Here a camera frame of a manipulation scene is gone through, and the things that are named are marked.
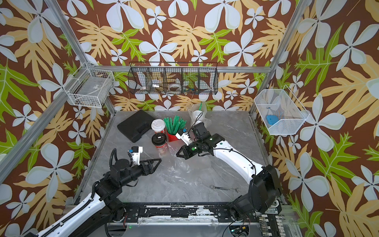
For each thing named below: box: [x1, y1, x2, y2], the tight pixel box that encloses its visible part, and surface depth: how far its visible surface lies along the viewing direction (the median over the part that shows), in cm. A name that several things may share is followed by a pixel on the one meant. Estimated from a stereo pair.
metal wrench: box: [209, 184, 241, 194], surface depth 84 cm
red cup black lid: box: [151, 132, 168, 157], surface depth 86 cm
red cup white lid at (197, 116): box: [191, 110, 204, 126], surface depth 97 cm
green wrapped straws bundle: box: [163, 115, 188, 135], surface depth 93 cm
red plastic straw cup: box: [167, 132, 179, 143], surface depth 92 cm
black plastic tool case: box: [116, 109, 156, 143], surface depth 109 cm
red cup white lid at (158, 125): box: [151, 118, 166, 132], surface depth 92 cm
